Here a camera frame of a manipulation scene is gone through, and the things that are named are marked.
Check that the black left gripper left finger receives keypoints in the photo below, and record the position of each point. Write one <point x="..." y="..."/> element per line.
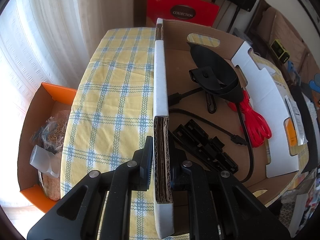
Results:
<point x="98" y="207"/>

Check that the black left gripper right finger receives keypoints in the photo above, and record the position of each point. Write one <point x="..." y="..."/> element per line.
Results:
<point x="215" y="205"/>

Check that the brown cardboard tray box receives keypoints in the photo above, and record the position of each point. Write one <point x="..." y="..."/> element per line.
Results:
<point x="255" y="138"/>

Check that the clear plastic cup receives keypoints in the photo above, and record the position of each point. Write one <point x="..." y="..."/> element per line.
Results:
<point x="45" y="162"/>

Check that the plastic bag of snacks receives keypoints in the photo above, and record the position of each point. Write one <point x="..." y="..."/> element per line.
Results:
<point x="51" y="135"/>

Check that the yellow blue plaid tablecloth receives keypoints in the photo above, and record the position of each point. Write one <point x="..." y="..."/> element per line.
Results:
<point x="111" y="114"/>

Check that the orange hard drive box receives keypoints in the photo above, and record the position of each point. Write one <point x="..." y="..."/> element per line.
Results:
<point x="290" y="132"/>

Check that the white instruction leaflets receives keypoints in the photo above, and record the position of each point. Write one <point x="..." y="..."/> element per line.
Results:
<point x="297" y="121"/>

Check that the orange cardboard box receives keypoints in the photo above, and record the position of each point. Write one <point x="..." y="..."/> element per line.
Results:
<point x="47" y="102"/>

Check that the yellow green small device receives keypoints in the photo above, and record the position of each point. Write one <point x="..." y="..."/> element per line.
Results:
<point x="281" y="53"/>

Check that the white sheer curtain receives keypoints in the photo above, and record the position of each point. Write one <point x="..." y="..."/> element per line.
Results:
<point x="48" y="41"/>

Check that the brown cushioned sofa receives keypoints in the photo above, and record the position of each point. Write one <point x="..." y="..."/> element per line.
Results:
<point x="268" y="24"/>

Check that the red collection gift bag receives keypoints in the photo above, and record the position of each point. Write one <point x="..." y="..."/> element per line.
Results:
<point x="194" y="11"/>

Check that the black plastic bracket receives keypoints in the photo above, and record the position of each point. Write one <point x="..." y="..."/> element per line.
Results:
<point x="208" y="151"/>

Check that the black pouch with strap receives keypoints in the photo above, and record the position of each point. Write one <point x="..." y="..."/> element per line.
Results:
<point x="215" y="75"/>

